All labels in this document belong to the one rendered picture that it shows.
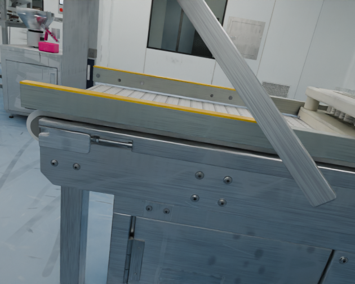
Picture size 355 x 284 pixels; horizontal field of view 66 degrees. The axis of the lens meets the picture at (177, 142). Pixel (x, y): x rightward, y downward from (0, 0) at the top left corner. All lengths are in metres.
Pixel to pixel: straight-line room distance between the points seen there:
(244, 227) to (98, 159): 0.26
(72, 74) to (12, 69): 2.65
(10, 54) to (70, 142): 2.94
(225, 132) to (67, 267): 0.73
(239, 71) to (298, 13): 5.68
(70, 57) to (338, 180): 0.57
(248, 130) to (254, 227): 0.19
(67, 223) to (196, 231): 0.46
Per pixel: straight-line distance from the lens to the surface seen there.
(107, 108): 0.37
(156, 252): 0.54
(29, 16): 3.37
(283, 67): 5.92
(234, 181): 0.40
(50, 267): 1.51
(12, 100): 3.40
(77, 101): 0.38
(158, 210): 0.47
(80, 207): 0.82
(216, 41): 0.31
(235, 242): 0.52
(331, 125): 0.53
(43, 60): 3.16
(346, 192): 0.45
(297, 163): 0.29
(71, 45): 0.69
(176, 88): 0.62
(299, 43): 5.98
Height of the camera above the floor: 1.06
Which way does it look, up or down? 20 degrees down
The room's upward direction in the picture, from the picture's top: 9 degrees clockwise
